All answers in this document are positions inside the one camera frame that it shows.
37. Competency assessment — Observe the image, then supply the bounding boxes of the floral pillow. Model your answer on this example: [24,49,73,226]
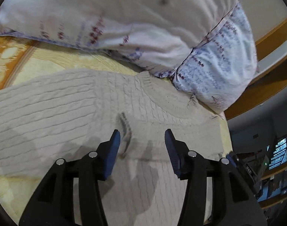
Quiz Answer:
[0,0,237,73]
[171,2,259,115]

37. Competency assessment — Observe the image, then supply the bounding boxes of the wooden headboard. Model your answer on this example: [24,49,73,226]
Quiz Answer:
[225,18,287,120]

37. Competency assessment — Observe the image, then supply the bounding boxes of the left floral pillow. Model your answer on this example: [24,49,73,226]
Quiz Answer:
[0,0,237,73]

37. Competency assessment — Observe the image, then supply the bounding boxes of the yellow patterned bed sheet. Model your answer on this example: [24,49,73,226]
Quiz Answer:
[0,36,233,225]

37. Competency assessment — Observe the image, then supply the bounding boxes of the beige cable knit sweater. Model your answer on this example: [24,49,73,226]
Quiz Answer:
[0,68,225,226]

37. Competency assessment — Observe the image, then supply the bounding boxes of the wooden shelf with clutter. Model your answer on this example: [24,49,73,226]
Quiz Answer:
[228,117,287,210]

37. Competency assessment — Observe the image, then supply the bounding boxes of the right floral pillow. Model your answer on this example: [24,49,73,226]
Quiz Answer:
[171,2,259,115]

